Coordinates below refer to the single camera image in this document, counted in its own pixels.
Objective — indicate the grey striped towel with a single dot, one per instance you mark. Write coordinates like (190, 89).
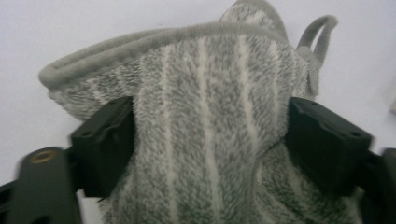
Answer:
(205, 124)

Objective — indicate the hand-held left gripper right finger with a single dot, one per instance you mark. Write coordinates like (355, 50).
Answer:
(327, 149)

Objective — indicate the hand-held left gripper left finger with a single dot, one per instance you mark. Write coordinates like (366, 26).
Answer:
(102, 149)

